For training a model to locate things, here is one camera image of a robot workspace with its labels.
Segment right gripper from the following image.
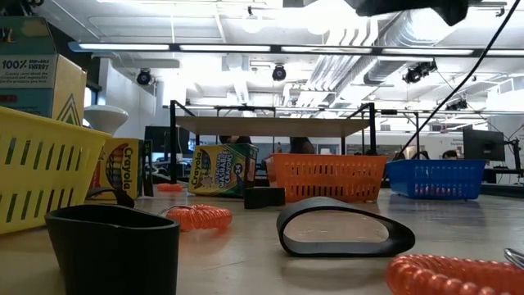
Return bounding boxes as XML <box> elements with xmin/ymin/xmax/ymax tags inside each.
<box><xmin>354</xmin><ymin>0</ymin><xmax>470</xmax><ymax>26</ymax></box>

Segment long black rubber band loop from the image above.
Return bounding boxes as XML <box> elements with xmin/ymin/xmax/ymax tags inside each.
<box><xmin>276</xmin><ymin>196</ymin><xmax>417</xmax><ymax>259</ymax></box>

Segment yellow Crayola crayons box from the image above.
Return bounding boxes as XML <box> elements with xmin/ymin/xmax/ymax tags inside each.
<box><xmin>90</xmin><ymin>137</ymin><xmax>155</xmax><ymax>202</ymax></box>
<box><xmin>0</xmin><ymin>15</ymin><xmax>88</xmax><ymax>127</ymax></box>

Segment yellow plastic basket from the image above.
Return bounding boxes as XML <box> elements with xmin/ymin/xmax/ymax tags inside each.
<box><xmin>0</xmin><ymin>105</ymin><xmax>112</xmax><ymax>236</ymax></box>

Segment black cup foreground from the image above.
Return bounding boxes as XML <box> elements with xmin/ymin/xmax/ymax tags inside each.
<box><xmin>43</xmin><ymin>203</ymin><xmax>181</xmax><ymax>295</ymax></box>

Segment black ceiling spotlight cluster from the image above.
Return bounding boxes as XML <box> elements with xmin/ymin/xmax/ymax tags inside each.
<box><xmin>402</xmin><ymin>58</ymin><xmax>438</xmax><ymax>84</ymax></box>

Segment black computer monitor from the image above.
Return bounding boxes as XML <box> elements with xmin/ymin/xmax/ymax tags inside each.
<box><xmin>463</xmin><ymin>128</ymin><xmax>506</xmax><ymax>162</ymax></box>
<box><xmin>143</xmin><ymin>125</ymin><xmax>192</xmax><ymax>155</ymax></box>

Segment blue plastic basket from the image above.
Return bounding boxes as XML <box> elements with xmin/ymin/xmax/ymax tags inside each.
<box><xmin>385</xmin><ymin>158</ymin><xmax>487</xmax><ymax>201</ymax></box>

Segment orange plastic basket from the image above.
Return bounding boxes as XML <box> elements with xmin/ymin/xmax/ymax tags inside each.
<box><xmin>264</xmin><ymin>152</ymin><xmax>389</xmax><ymax>204</ymax></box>

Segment wooden shelf riser black legs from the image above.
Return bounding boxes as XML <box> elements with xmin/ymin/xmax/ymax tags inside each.
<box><xmin>169</xmin><ymin>99</ymin><xmax>377</xmax><ymax>184</ymax></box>

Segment small black block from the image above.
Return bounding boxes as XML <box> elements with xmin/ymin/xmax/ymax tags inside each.
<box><xmin>243</xmin><ymin>186</ymin><xmax>287</xmax><ymax>211</ymax></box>

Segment white mushroom lamp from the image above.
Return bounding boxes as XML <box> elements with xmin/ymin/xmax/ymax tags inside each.
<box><xmin>84</xmin><ymin>104</ymin><xmax>130</xmax><ymax>137</ymax></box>

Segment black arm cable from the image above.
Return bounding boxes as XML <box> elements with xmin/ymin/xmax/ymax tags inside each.
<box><xmin>393</xmin><ymin>0</ymin><xmax>516</xmax><ymax>161</ymax></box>

